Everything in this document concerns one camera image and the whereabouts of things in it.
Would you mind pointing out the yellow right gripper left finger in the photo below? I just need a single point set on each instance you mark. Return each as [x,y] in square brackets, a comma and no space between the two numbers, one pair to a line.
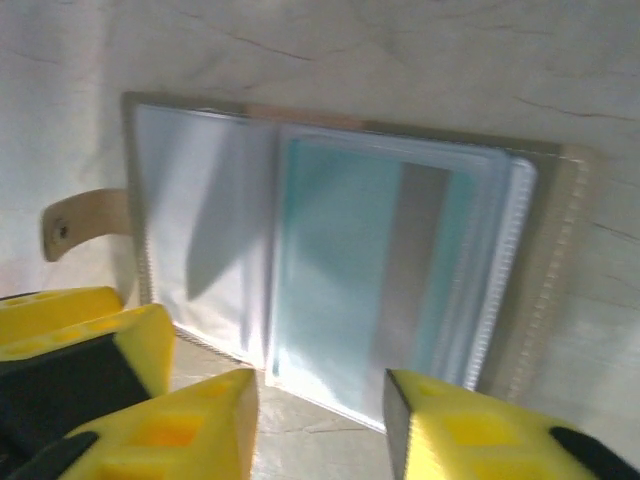
[200,430]

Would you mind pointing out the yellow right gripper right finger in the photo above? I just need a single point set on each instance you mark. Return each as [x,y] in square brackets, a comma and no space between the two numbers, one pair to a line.
[475,440]

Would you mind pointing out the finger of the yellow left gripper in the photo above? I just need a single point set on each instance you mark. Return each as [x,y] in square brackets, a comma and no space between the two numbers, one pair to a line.
[65,306]
[145,350]

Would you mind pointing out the teal card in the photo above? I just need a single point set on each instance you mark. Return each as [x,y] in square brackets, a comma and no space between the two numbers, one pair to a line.
[340,250]

